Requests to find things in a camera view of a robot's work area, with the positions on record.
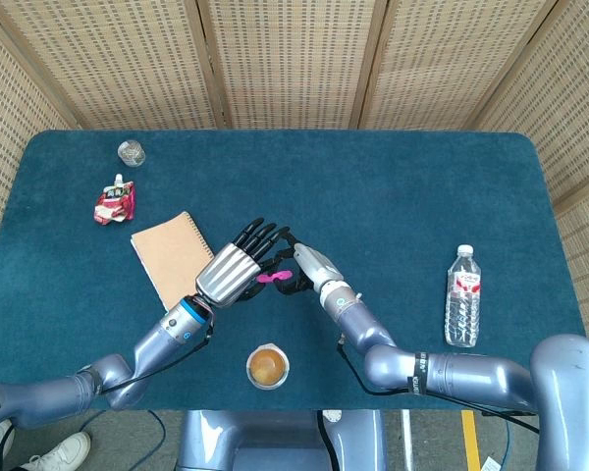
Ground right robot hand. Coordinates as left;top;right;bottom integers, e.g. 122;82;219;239
269;231;346;298

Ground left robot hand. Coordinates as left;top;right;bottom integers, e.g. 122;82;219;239
194;217;295;310

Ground pink plastic piece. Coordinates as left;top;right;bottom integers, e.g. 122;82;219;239
255;268;294;285

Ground brown spiral notebook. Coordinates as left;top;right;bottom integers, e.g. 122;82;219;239
130;211;216;313

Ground blue felt table cloth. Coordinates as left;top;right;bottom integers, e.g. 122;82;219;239
0;130;586;412

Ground orange fruit jelly cup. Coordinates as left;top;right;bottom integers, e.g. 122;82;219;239
245;342;291;392

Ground crumpled red snack pouch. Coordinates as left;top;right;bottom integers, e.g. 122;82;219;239
93;173;136;226

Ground clear plastic water bottle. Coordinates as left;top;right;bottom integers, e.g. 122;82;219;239
444;244;483;349

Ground small clear glass jar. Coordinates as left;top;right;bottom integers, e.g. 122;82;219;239
117;139;146;169

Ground blue-grey robot torso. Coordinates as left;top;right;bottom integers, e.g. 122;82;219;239
176;409;389;471

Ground woven bamboo screen panel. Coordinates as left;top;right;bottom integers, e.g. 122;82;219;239
195;0;392;131
0;0;230;131
355;0;589;132
0;19;80;236
475;0;589;335

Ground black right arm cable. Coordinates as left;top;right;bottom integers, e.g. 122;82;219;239
336;333;541;436

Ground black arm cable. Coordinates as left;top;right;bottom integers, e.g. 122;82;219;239
97;313;216;396
336;333;541;436

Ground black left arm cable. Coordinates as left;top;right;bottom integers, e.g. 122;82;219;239
97;313;216;396

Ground black arm strap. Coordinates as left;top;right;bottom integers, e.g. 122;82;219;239
412;350;431;394

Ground blue floor cable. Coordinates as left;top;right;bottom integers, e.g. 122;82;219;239
501;416;516;471
76;409;168;471

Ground black torso cable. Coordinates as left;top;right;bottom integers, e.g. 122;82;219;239
315;410;336;471

